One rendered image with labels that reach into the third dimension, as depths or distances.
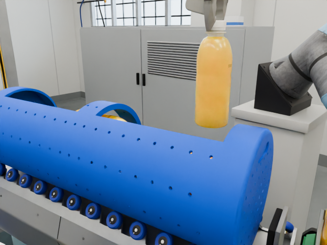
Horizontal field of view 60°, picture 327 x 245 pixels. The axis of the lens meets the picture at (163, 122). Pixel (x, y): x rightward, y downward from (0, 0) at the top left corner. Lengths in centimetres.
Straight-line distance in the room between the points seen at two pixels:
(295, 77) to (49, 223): 102
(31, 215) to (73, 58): 537
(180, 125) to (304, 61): 161
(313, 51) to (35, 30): 521
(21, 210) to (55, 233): 17
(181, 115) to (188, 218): 206
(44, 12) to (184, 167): 556
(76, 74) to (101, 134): 563
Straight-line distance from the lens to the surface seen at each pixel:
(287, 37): 340
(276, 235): 64
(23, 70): 581
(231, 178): 53
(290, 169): 126
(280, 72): 124
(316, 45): 120
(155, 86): 274
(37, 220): 101
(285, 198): 132
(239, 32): 219
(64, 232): 92
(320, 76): 113
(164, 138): 60
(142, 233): 73
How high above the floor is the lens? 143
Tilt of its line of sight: 18 degrees down
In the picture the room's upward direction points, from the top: straight up
